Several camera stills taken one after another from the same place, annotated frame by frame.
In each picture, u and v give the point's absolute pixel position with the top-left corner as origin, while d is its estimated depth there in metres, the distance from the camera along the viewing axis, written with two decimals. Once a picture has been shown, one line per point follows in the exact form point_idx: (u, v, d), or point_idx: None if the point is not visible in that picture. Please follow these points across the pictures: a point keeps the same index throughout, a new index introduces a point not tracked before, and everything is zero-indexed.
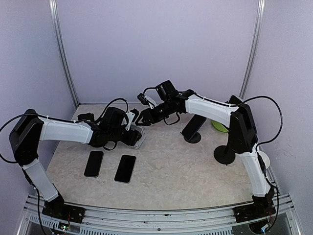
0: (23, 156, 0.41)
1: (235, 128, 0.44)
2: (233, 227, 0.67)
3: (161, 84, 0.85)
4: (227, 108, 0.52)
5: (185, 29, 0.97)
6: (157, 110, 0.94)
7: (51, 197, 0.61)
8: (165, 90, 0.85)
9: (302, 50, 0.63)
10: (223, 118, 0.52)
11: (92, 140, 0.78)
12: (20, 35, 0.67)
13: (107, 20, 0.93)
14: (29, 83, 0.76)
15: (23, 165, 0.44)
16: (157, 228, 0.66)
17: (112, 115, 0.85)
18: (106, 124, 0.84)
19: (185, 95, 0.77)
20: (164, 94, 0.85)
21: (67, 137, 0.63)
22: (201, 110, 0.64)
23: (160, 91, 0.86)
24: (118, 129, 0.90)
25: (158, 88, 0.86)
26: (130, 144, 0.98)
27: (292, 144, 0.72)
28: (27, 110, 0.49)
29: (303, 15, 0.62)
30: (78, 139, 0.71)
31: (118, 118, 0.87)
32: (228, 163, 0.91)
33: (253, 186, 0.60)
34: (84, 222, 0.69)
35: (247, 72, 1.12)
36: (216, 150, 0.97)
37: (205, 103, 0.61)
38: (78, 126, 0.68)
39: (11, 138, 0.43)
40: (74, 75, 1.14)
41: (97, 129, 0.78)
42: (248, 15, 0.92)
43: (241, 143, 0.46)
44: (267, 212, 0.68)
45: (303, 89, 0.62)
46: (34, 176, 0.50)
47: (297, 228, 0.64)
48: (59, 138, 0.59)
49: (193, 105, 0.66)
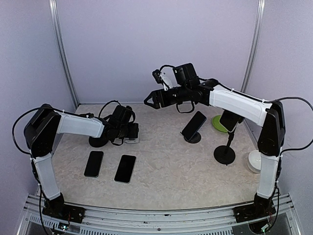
0: (39, 148, 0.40)
1: (270, 128, 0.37)
2: (233, 227, 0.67)
3: (181, 67, 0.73)
4: (260, 104, 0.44)
5: (185, 29, 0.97)
6: (170, 95, 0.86)
7: (54, 195, 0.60)
8: (185, 74, 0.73)
9: (302, 49, 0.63)
10: (255, 115, 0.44)
11: (102, 134, 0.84)
12: (20, 35, 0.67)
13: (108, 20, 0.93)
14: (30, 83, 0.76)
15: (36, 157, 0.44)
16: (157, 228, 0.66)
17: (122, 112, 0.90)
18: (116, 121, 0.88)
19: (210, 85, 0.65)
20: (182, 78, 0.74)
21: (79, 130, 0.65)
22: (226, 105, 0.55)
23: (179, 74, 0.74)
24: (126, 126, 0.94)
25: (177, 70, 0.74)
26: (134, 139, 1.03)
27: (293, 144, 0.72)
28: (43, 105, 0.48)
29: (303, 15, 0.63)
30: (90, 132, 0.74)
31: (127, 116, 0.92)
32: (228, 163, 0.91)
33: (260, 186, 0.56)
34: (84, 222, 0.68)
35: (247, 72, 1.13)
36: (217, 150, 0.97)
37: (234, 95, 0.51)
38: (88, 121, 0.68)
39: (26, 130, 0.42)
40: (74, 75, 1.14)
41: (107, 125, 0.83)
42: (248, 15, 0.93)
43: (273, 146, 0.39)
44: (267, 212, 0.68)
45: (303, 89, 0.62)
46: (43, 172, 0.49)
47: (297, 228, 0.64)
48: (74, 131, 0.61)
49: (217, 98, 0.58)
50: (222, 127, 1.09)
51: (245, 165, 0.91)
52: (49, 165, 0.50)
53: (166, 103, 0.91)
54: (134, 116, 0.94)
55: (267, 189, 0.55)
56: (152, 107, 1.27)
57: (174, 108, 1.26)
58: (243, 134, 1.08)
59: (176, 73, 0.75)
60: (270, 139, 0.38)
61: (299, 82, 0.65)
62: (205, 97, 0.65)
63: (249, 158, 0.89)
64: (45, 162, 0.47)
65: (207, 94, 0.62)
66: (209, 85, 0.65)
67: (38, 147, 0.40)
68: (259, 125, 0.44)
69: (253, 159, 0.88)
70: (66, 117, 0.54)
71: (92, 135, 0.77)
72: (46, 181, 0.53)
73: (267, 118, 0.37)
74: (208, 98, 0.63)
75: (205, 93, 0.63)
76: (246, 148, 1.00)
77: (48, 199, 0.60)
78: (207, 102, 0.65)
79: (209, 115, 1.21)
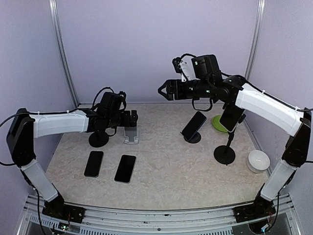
0: (21, 157, 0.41)
1: (302, 139, 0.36)
2: (233, 227, 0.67)
3: (203, 58, 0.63)
4: (294, 111, 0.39)
5: (185, 29, 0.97)
6: (188, 88, 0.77)
7: (51, 197, 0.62)
8: (208, 67, 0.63)
9: (303, 49, 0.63)
10: (287, 124, 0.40)
11: (89, 128, 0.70)
12: (20, 35, 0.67)
13: (108, 19, 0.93)
14: (30, 83, 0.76)
15: (22, 166, 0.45)
16: (157, 228, 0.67)
17: (109, 100, 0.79)
18: (103, 109, 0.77)
19: (237, 82, 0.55)
20: (204, 71, 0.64)
21: (62, 128, 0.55)
22: (251, 106, 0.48)
23: (200, 66, 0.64)
24: (117, 113, 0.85)
25: (198, 61, 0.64)
26: (128, 127, 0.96)
27: None
28: (18, 109, 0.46)
29: (303, 16, 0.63)
30: (76, 129, 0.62)
31: (116, 103, 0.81)
32: (228, 163, 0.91)
33: (266, 188, 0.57)
34: (84, 222, 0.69)
35: (248, 72, 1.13)
36: (217, 150, 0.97)
37: (262, 97, 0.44)
38: (69, 116, 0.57)
39: (7, 140, 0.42)
40: (74, 74, 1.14)
41: (94, 116, 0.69)
42: (248, 16, 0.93)
43: (302, 157, 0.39)
44: (267, 211, 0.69)
45: (303, 89, 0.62)
46: (35, 178, 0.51)
47: (297, 228, 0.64)
48: (55, 131, 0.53)
49: (238, 99, 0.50)
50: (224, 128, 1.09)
51: (245, 165, 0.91)
52: (40, 171, 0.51)
53: (182, 96, 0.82)
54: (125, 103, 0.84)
55: (271, 193, 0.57)
56: (152, 107, 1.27)
57: (174, 108, 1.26)
58: (243, 134, 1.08)
59: (196, 65, 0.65)
60: (298, 149, 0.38)
61: (299, 81, 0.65)
62: (231, 96, 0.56)
63: (250, 158, 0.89)
64: (33, 169, 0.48)
65: (234, 93, 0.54)
66: (236, 82, 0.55)
67: (19, 157, 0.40)
68: (290, 133, 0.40)
69: (253, 159, 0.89)
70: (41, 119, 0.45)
71: (79, 131, 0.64)
72: (40, 186, 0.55)
73: (300, 128, 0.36)
74: (234, 97, 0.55)
75: (232, 91, 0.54)
76: (246, 148, 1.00)
77: (46, 200, 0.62)
78: (233, 102, 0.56)
79: (209, 115, 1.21)
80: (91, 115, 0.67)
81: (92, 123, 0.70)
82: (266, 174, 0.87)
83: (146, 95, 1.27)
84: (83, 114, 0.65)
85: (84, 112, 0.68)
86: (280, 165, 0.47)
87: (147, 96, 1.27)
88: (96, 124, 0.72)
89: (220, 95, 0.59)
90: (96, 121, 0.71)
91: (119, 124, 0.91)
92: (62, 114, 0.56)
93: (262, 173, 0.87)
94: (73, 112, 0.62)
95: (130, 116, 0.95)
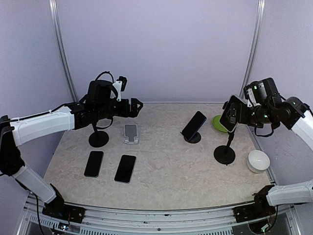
0: (9, 168, 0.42)
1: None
2: (233, 227, 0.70)
3: (261, 82, 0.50)
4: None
5: (185, 30, 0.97)
6: (250, 114, 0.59)
7: (50, 199, 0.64)
8: (266, 89, 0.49)
9: (303, 48, 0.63)
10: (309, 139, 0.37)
11: (77, 125, 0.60)
12: (20, 36, 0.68)
13: (108, 19, 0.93)
14: (30, 83, 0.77)
15: (12, 175, 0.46)
16: (157, 228, 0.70)
17: (96, 90, 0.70)
18: (92, 102, 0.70)
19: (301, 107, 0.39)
20: (263, 96, 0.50)
21: (49, 130, 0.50)
22: (306, 129, 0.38)
23: (258, 90, 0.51)
24: (107, 103, 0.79)
25: (257, 85, 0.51)
26: (126, 115, 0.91)
27: (292, 144, 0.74)
28: (2, 116, 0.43)
29: (303, 17, 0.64)
30: (63, 128, 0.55)
31: (104, 91, 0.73)
32: (228, 162, 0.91)
33: (274, 192, 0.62)
34: (84, 222, 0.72)
35: (248, 71, 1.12)
36: (216, 150, 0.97)
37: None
38: (53, 115, 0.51)
39: None
40: (73, 74, 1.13)
41: (78, 111, 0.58)
42: (248, 16, 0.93)
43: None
44: (267, 212, 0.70)
45: (304, 88, 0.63)
46: (30, 182, 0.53)
47: (297, 228, 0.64)
48: (40, 134, 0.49)
49: (296, 124, 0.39)
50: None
51: (245, 165, 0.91)
52: (33, 175, 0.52)
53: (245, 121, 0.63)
54: (116, 91, 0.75)
55: (276, 197, 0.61)
56: (152, 107, 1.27)
57: (174, 108, 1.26)
58: (244, 134, 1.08)
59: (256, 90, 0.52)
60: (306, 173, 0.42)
61: (300, 82, 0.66)
62: (292, 117, 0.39)
63: (250, 158, 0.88)
64: (24, 175, 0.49)
65: (294, 118, 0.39)
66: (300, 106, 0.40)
67: (7, 168, 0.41)
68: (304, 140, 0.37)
69: (253, 159, 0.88)
70: (23, 127, 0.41)
71: (68, 129, 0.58)
72: (34, 189, 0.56)
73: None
74: (293, 122, 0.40)
75: (294, 115, 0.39)
76: (246, 148, 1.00)
77: (45, 201, 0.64)
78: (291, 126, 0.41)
79: (209, 115, 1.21)
80: (77, 111, 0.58)
81: (80, 119, 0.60)
82: (266, 174, 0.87)
83: (146, 96, 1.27)
84: (69, 109, 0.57)
85: (69, 107, 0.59)
86: (304, 189, 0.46)
87: (147, 96, 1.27)
88: (84, 120, 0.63)
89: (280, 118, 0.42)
90: (84, 116, 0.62)
91: (115, 113, 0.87)
92: (44, 115, 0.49)
93: (262, 172, 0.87)
94: (57, 109, 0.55)
95: (128, 105, 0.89)
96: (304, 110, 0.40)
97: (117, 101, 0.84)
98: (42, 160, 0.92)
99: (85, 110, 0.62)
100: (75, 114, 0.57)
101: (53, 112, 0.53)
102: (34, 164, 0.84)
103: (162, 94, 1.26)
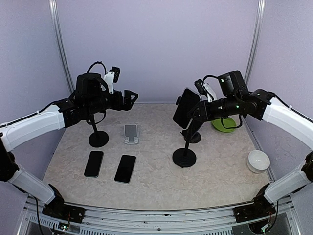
0: (3, 173, 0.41)
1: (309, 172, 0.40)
2: (233, 227, 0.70)
3: (228, 74, 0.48)
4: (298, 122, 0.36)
5: (185, 29, 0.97)
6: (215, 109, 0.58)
7: (49, 199, 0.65)
8: (233, 82, 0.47)
9: (303, 48, 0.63)
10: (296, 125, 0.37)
11: (69, 122, 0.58)
12: (20, 36, 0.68)
13: (108, 19, 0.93)
14: (30, 83, 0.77)
15: (8, 180, 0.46)
16: (157, 228, 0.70)
17: (84, 84, 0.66)
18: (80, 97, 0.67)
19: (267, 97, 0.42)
20: (230, 89, 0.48)
21: (38, 131, 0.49)
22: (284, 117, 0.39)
23: (226, 83, 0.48)
24: (98, 96, 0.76)
25: (224, 78, 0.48)
26: (121, 108, 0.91)
27: (292, 144, 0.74)
28: None
29: (302, 17, 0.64)
30: (53, 128, 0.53)
31: (93, 85, 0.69)
32: (190, 165, 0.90)
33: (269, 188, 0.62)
34: (84, 223, 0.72)
35: (248, 71, 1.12)
36: (175, 153, 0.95)
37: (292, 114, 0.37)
38: (41, 116, 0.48)
39: None
40: (74, 74, 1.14)
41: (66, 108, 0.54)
42: (249, 15, 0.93)
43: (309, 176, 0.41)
44: (267, 212, 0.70)
45: (304, 88, 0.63)
46: (26, 186, 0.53)
47: (297, 228, 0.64)
48: (31, 137, 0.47)
49: (265, 113, 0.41)
50: (232, 124, 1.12)
51: (245, 165, 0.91)
52: (29, 178, 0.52)
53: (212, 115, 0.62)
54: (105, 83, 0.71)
55: (274, 195, 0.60)
56: (152, 107, 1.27)
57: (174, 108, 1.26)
58: (244, 134, 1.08)
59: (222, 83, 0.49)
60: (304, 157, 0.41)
61: (300, 81, 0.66)
62: (258, 109, 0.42)
63: (250, 158, 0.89)
64: (21, 179, 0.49)
65: (261, 108, 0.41)
66: (264, 95, 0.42)
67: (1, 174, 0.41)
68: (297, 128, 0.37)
69: (253, 159, 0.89)
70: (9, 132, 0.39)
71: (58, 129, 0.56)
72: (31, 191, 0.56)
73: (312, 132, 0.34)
74: (262, 112, 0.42)
75: (260, 105, 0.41)
76: (246, 148, 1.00)
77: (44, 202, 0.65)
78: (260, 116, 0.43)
79: None
80: (66, 108, 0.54)
81: (70, 117, 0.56)
82: (266, 174, 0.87)
83: (146, 96, 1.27)
84: (58, 107, 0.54)
85: (58, 105, 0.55)
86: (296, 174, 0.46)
87: (146, 96, 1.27)
88: (76, 118, 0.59)
89: (248, 109, 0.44)
90: (75, 113, 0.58)
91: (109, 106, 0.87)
92: (32, 117, 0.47)
93: (262, 172, 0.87)
94: (45, 109, 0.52)
95: (122, 97, 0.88)
96: (270, 97, 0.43)
97: (109, 93, 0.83)
98: (42, 160, 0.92)
99: (75, 107, 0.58)
100: (63, 112, 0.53)
101: (41, 112, 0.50)
102: (33, 164, 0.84)
103: (162, 94, 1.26)
